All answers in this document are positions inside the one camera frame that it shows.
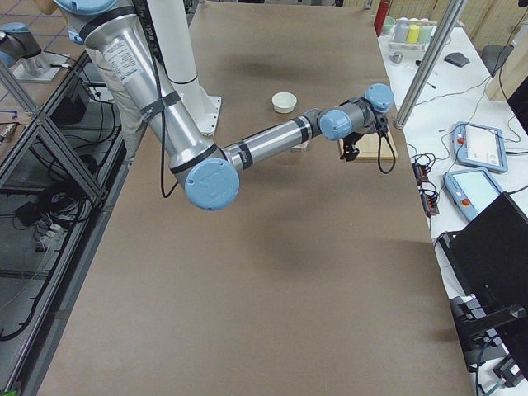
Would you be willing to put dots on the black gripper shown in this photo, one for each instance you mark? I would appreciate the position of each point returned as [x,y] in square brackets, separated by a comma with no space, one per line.
[353,142]

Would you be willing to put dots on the clear plastic egg box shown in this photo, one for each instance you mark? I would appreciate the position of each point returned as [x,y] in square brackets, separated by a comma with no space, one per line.
[300,148]

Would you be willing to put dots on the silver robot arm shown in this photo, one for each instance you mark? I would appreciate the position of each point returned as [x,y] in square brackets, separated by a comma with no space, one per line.
[19,45]
[147,45]

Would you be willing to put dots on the wooden cutting board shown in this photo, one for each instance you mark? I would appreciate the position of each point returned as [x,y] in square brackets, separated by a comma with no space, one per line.
[370,149]

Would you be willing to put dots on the white bowl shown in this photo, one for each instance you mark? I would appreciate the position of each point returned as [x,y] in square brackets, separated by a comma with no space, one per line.
[284,102]

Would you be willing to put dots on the black power strip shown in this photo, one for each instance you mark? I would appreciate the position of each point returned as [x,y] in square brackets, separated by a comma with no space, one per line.
[427,190]

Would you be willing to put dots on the small metal cup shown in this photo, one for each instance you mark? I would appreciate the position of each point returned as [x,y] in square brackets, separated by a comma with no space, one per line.
[397,57]

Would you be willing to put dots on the lower blue teach pendant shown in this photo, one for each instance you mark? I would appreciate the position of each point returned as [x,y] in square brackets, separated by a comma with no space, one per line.
[472,190]

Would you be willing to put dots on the blue teach pendant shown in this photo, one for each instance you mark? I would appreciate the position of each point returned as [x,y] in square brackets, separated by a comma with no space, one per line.
[472,190]
[480,146]

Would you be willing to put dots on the upper blue teach pendant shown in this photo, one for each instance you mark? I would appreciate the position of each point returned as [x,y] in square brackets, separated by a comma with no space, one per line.
[480,146]

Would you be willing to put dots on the grey cup on rack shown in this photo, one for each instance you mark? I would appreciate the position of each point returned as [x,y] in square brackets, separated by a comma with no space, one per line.
[401,32]

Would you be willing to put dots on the yellow cup on rack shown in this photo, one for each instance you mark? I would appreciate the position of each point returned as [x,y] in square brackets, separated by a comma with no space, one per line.
[413,34]

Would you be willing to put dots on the green bowl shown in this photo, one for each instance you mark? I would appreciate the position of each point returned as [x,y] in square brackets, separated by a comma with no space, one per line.
[388,25]

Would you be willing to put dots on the black square pad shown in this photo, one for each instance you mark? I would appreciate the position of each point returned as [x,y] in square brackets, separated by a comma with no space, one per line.
[457,59]

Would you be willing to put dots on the light blue cup on rack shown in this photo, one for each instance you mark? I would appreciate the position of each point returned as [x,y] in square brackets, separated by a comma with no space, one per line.
[424,36]

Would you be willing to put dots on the black monitor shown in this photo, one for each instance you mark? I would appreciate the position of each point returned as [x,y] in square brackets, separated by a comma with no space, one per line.
[489,258]

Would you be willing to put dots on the person in beige clothes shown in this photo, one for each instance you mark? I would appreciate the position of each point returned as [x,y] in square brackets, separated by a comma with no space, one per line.
[132,125]

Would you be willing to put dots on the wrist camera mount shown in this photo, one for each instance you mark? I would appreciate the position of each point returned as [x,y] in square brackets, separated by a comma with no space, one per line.
[382,126]

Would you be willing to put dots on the aluminium frame post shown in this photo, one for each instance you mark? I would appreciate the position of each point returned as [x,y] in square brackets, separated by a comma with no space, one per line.
[433,53]

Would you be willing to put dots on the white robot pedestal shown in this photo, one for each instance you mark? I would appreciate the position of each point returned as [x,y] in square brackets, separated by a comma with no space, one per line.
[172,31]

